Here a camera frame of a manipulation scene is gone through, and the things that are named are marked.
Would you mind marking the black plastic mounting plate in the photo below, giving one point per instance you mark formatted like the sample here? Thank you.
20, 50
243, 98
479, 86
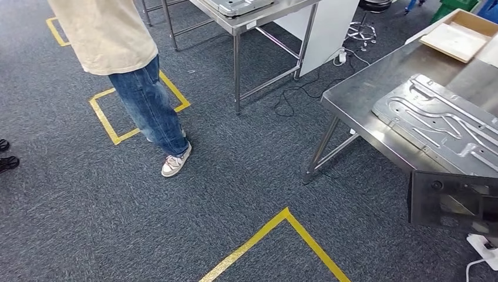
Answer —
424, 210

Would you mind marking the steel workbench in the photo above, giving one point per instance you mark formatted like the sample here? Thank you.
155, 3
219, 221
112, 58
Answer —
369, 89

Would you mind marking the white power adapter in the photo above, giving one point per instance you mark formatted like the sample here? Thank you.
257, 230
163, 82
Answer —
342, 57

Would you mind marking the steel table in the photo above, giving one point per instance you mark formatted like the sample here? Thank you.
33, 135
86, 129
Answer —
272, 11

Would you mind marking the stamped metal panel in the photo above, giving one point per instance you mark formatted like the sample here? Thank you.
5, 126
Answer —
241, 6
428, 116

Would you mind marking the white partition board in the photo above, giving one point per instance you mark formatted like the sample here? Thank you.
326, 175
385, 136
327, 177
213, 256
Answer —
330, 31

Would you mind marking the person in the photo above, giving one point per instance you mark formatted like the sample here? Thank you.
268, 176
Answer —
116, 31

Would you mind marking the black round stool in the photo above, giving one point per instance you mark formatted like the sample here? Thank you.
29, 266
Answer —
373, 4

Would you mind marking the open cardboard box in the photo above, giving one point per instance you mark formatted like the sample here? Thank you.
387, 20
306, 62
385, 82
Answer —
451, 43

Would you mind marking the green plastic crate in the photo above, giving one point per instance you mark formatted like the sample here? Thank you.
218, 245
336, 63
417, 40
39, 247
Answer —
447, 7

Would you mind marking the black humanoid robot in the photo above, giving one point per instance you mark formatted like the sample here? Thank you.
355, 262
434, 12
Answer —
7, 163

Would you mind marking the white power strip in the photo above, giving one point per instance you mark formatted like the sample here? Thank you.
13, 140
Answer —
482, 249

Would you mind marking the white table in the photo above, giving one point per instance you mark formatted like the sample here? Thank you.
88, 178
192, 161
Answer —
491, 52

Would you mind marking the blue metal frame bench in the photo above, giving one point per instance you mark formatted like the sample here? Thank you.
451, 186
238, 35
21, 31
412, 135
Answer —
490, 9

